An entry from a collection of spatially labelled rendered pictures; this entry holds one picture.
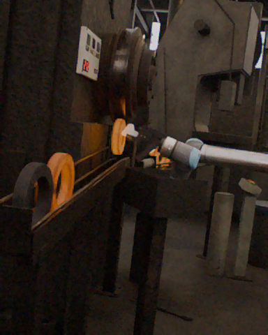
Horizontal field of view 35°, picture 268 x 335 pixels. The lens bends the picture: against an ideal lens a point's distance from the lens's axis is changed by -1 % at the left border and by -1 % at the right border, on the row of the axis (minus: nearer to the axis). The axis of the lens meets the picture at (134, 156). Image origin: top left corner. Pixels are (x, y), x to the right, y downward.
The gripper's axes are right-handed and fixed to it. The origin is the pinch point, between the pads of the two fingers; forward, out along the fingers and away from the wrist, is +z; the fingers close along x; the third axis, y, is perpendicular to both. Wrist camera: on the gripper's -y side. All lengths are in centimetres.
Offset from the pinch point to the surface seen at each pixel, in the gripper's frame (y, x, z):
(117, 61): 28.3, 2.8, 12.3
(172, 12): 241, -806, 138
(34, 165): -9, 92, 0
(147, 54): 37.3, -9.3, 3.4
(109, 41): 36.1, -4.6, 21.0
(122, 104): 11.9, -2.2, 4.1
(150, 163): -13, -53, -14
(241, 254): -47, -83, -86
